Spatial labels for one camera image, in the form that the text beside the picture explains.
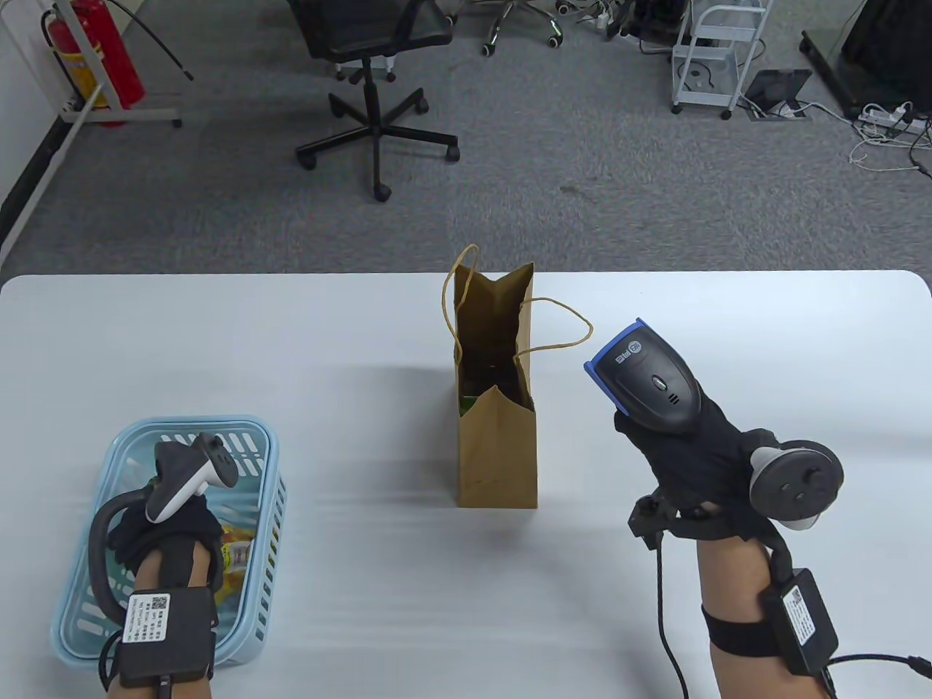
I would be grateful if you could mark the white power strip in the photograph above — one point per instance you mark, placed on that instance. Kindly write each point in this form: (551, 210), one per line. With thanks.
(885, 116)

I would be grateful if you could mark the light blue plastic basket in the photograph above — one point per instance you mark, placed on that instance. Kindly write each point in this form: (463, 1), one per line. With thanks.
(73, 619)

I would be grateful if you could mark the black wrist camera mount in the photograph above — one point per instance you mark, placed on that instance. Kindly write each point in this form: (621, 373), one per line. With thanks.
(652, 520)

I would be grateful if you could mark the black and white controller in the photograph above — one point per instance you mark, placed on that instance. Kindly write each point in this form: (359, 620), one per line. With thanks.
(801, 484)
(186, 470)

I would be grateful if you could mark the black office chair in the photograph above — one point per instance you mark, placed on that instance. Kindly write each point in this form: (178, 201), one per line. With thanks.
(371, 29)

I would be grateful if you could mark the brown paper bag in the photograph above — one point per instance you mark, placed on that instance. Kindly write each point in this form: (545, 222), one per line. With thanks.
(495, 459)

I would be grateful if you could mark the person's left forearm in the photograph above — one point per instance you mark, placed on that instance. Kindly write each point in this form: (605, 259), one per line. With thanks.
(164, 571)

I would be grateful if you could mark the chrome chair base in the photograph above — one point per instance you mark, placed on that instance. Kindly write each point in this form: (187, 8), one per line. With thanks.
(486, 48)

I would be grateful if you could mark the person's right hand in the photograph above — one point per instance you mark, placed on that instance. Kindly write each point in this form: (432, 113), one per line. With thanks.
(706, 473)

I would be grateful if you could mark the white rolling cart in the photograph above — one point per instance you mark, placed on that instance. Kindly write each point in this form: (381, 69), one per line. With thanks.
(717, 80)

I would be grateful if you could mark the red fire extinguisher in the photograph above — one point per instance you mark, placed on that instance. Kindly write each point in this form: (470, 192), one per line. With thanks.
(109, 44)

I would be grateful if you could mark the white metal stand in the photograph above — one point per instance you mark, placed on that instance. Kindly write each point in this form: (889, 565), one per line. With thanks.
(124, 114)

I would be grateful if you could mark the black furniture base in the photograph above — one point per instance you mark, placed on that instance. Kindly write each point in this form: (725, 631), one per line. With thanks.
(888, 36)

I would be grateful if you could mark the black floor socket panel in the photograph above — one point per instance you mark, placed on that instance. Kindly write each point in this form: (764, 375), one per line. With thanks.
(775, 86)

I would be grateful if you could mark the black barcode scanner blue trim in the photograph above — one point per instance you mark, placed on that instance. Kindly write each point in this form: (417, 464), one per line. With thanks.
(648, 378)

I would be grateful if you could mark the yellow bag of chips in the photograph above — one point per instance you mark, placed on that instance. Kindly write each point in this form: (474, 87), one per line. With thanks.
(237, 557)

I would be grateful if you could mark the green bag of chips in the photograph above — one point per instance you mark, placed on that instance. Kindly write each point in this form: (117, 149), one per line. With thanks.
(470, 402)

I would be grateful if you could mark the black sensor box white label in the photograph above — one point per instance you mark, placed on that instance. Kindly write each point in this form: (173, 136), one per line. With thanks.
(178, 641)
(801, 622)

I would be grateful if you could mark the person's left hand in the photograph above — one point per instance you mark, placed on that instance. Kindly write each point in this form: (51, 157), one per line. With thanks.
(182, 528)

